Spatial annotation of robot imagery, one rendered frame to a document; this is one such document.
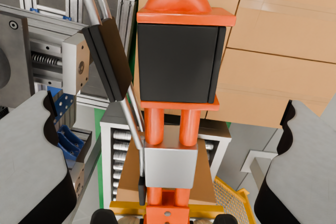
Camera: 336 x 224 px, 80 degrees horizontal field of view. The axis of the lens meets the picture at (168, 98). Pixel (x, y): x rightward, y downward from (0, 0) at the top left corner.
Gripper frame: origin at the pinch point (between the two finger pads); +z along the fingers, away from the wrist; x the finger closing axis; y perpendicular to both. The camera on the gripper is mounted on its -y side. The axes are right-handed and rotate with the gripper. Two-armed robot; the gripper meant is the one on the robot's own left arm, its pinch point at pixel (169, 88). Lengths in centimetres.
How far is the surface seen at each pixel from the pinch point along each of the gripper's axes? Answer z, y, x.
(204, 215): 18.3, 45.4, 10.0
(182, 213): 5.8, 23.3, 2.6
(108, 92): 4.8, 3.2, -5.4
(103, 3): 8.4, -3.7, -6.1
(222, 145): 73, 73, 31
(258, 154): 132, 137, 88
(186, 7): 6.3, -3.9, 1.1
